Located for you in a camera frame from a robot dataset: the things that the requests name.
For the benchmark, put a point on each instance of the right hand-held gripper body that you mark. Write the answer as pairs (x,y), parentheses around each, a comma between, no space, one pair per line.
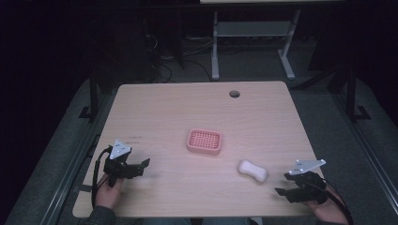
(308,184)

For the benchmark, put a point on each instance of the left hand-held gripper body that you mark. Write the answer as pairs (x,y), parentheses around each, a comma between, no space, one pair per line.
(118,166)

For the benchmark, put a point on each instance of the person's left hand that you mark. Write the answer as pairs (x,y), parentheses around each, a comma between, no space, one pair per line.
(108,194)

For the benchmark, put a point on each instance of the person's right hand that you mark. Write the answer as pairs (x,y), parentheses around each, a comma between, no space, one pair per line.
(327,210)

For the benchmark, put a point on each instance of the white soap bar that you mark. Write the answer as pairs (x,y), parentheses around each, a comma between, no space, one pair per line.
(253,170)

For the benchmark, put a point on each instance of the pink soap dish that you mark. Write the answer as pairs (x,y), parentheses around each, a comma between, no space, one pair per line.
(204,141)

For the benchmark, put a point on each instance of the black metal stand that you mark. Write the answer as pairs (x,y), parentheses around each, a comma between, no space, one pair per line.
(351,93)
(93,97)

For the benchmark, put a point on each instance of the grey metal floor rail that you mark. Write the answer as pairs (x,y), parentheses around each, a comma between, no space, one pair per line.
(369,150)
(70,175)

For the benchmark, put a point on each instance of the white metal desk frame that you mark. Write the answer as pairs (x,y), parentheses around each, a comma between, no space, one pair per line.
(250,28)

